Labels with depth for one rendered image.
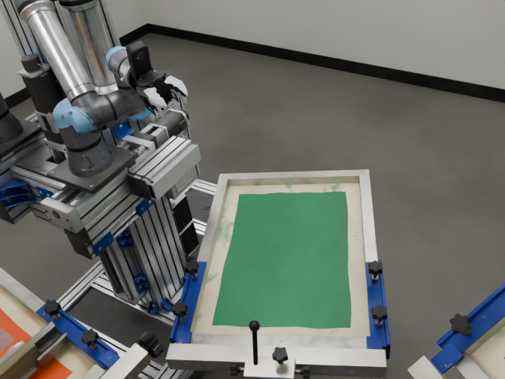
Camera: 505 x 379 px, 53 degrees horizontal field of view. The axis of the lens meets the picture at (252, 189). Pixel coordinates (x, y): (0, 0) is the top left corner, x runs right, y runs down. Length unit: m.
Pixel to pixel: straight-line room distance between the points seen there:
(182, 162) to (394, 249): 1.59
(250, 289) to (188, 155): 0.56
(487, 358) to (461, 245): 1.89
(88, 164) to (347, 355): 1.00
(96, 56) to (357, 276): 1.04
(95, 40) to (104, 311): 1.53
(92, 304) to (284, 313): 1.46
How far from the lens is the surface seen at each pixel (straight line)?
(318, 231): 1.80
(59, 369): 1.59
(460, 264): 3.04
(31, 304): 1.70
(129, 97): 1.43
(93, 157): 1.74
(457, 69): 4.47
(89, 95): 1.43
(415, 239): 3.14
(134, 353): 1.45
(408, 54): 4.56
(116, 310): 2.74
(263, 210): 1.90
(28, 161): 2.15
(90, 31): 1.62
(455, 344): 1.27
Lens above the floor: 2.20
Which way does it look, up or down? 39 degrees down
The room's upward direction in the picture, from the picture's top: 9 degrees counter-clockwise
